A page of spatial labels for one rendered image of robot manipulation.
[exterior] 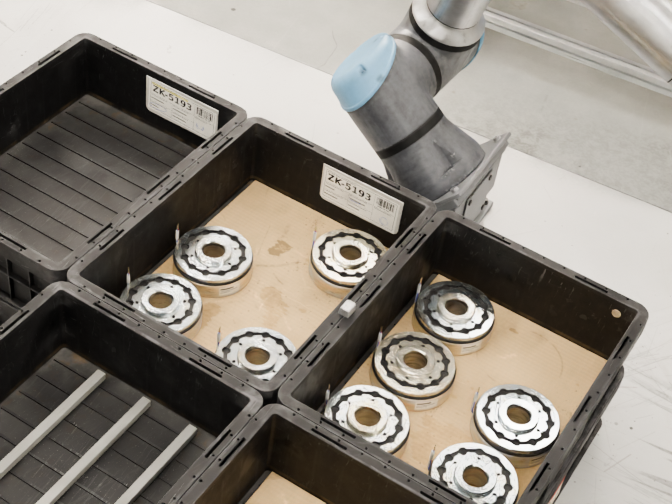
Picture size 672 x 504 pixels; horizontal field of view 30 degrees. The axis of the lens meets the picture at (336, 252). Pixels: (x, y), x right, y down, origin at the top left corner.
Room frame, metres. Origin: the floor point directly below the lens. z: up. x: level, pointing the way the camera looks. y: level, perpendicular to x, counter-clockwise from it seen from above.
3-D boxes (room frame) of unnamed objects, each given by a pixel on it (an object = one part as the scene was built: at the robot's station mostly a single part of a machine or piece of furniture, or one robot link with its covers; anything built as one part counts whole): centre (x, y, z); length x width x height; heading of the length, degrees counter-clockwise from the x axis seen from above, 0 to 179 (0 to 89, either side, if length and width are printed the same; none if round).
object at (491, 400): (0.96, -0.24, 0.86); 0.10 x 0.10 x 0.01
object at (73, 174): (1.25, 0.36, 0.87); 0.40 x 0.30 x 0.11; 154
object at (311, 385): (0.99, -0.18, 0.87); 0.40 x 0.30 x 0.11; 154
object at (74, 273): (1.12, 0.09, 0.92); 0.40 x 0.30 x 0.02; 154
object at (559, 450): (0.99, -0.18, 0.92); 0.40 x 0.30 x 0.02; 154
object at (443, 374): (1.02, -0.12, 0.86); 0.10 x 0.10 x 0.01
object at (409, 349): (1.02, -0.12, 0.86); 0.05 x 0.05 x 0.01
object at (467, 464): (0.86, -0.19, 0.86); 0.05 x 0.05 x 0.01
